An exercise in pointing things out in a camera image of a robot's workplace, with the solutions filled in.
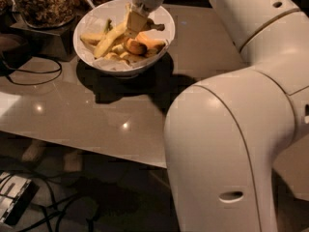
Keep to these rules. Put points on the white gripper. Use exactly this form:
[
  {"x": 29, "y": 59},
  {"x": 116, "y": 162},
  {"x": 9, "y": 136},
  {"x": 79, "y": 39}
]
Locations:
[{"x": 136, "y": 23}]

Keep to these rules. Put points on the long yellow front banana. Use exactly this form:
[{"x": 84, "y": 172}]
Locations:
[{"x": 120, "y": 30}]

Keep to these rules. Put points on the long yellow banana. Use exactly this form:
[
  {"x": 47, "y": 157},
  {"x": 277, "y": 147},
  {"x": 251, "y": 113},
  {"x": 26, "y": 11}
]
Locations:
[
  {"x": 120, "y": 30},
  {"x": 93, "y": 38}
]

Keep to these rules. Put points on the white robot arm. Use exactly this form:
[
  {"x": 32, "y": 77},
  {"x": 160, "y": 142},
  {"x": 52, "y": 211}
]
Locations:
[{"x": 223, "y": 134}]

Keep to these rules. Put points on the small orange right banana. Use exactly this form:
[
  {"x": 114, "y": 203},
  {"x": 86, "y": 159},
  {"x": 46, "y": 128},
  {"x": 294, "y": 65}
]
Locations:
[{"x": 149, "y": 42}]

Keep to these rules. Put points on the small orange banana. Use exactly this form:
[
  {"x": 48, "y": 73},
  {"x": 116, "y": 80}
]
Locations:
[
  {"x": 149, "y": 42},
  {"x": 135, "y": 47}
]

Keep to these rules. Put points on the long yellow rear banana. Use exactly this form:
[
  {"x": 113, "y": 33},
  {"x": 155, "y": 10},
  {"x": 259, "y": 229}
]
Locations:
[{"x": 93, "y": 38}]

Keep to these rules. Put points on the white ceramic bowl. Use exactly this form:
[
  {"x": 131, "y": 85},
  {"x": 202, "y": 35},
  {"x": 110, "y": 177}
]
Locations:
[{"x": 118, "y": 61}]

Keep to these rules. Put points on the dark metal stand block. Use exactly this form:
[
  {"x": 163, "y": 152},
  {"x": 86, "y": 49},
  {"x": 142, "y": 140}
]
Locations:
[{"x": 54, "y": 43}]

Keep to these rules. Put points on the glass jar of nuts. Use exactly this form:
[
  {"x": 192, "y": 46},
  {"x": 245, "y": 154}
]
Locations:
[{"x": 43, "y": 14}]

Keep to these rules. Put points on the dark round object left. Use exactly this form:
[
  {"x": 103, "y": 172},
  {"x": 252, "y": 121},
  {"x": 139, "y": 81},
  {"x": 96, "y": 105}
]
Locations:
[{"x": 15, "y": 51}]

